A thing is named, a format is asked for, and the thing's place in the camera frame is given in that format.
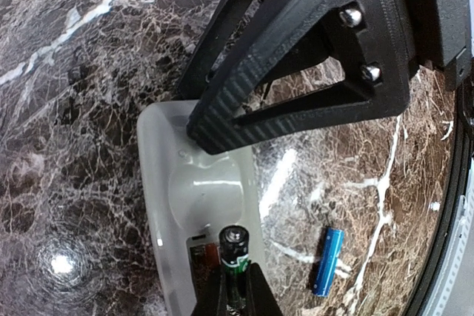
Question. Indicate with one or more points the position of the white remote control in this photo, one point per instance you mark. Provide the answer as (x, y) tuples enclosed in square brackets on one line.
[(190, 197)]

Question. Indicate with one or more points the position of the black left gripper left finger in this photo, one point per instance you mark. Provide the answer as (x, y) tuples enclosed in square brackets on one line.
[(213, 301)]

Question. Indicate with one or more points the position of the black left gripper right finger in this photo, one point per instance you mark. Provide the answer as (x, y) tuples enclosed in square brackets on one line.
[(260, 300)]

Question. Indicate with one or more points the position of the white slotted cable duct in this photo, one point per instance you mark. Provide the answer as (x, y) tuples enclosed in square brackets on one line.
[(456, 296)]

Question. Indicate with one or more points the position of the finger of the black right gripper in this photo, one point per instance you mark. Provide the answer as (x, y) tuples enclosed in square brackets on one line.
[(193, 81), (291, 66)]

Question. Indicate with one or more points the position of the green AAA battery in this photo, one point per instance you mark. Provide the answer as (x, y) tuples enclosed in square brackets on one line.
[(234, 254)]

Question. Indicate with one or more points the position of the blue AAA battery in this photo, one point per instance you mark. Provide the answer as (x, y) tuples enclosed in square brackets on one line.
[(327, 264)]

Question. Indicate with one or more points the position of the black front rail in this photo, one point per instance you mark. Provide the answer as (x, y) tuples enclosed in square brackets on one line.
[(460, 182)]

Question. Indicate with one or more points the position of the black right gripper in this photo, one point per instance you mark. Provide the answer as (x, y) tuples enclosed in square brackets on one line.
[(413, 32)]

